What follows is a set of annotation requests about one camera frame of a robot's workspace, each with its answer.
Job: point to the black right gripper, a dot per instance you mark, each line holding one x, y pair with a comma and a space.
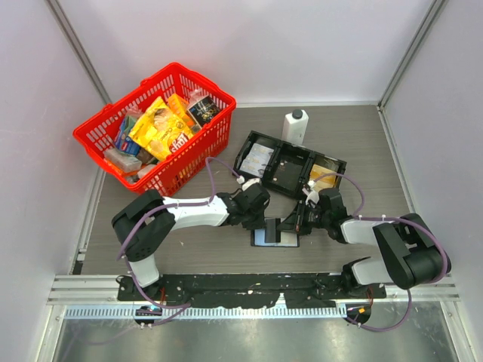
294, 221

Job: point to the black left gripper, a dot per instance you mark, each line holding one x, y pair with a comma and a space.
257, 224

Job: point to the black leather card holder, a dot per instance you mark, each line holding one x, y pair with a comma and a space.
287, 239

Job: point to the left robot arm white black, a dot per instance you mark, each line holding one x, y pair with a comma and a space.
143, 225

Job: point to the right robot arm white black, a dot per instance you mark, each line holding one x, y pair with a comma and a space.
409, 254

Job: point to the gold card bottom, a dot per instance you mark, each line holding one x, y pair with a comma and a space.
325, 183

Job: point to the gold card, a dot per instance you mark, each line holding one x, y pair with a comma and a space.
318, 171
325, 183

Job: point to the black VIP card upper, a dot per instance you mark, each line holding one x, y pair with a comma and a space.
287, 174

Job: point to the gold card top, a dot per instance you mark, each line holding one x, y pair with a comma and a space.
318, 171

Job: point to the black three-compartment card tray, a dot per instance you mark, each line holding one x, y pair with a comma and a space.
284, 151

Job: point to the white VIP card bottom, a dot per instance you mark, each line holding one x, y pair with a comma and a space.
252, 168

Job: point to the white vip card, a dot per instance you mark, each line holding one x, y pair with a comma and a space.
252, 168
257, 160
258, 150

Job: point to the white VIP card middle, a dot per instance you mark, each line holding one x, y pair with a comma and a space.
257, 160

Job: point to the white VIP card top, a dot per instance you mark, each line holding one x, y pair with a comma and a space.
258, 150

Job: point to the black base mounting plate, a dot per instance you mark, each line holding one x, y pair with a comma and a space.
254, 291

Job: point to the white bottle black cap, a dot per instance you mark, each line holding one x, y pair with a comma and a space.
294, 127

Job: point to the black gold patterned box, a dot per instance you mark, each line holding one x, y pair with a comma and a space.
203, 109

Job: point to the yellow snack bag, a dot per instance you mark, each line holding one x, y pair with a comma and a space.
159, 131

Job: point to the orange snack box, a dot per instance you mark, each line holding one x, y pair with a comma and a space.
178, 106

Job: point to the clear plastic wrapped pack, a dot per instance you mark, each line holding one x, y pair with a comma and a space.
124, 162

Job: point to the blue green snack pack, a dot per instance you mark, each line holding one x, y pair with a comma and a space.
123, 142

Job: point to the red plastic shopping basket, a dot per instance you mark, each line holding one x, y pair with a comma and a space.
181, 153

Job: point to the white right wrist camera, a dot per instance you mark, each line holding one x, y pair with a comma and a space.
312, 197

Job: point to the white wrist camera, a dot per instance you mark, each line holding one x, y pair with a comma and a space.
312, 197
248, 183

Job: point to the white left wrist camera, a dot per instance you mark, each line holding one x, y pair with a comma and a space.
248, 183

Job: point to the white slotted cable duct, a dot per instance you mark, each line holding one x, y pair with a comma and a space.
279, 311

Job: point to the aluminium frame profile right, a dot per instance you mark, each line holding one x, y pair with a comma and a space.
428, 21

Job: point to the aluminium frame profile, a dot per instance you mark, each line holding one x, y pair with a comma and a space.
428, 21
78, 49

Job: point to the aluminium frame profile left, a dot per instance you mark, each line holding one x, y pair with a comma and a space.
78, 49

